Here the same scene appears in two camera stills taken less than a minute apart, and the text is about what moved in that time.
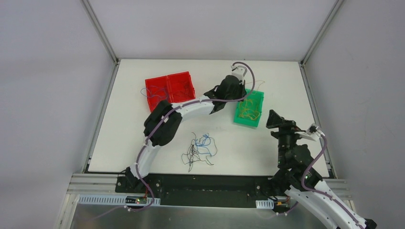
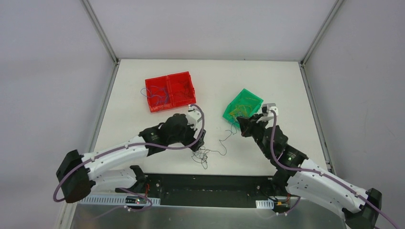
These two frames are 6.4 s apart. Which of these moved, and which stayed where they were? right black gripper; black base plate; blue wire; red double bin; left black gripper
Moved: right black gripper; left black gripper
Stayed: red double bin; blue wire; black base plate
